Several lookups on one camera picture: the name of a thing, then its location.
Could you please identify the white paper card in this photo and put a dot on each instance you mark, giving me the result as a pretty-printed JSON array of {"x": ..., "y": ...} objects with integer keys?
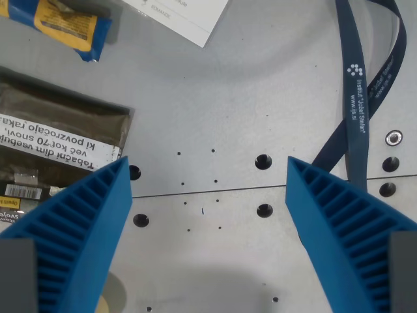
[{"x": 189, "y": 16}]

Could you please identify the brown tobacco pouch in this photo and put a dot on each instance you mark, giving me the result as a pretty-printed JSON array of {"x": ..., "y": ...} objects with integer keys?
[{"x": 49, "y": 137}]

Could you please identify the blue and yellow bag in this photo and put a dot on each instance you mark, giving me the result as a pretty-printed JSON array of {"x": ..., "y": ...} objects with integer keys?
[{"x": 65, "y": 26}]

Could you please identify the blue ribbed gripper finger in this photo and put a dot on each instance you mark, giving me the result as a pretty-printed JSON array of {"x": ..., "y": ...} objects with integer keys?
[
  {"x": 329, "y": 228},
  {"x": 81, "y": 228}
]

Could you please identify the silver bolt in table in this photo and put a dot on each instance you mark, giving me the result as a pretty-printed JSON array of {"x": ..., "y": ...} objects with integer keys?
[{"x": 393, "y": 138}]

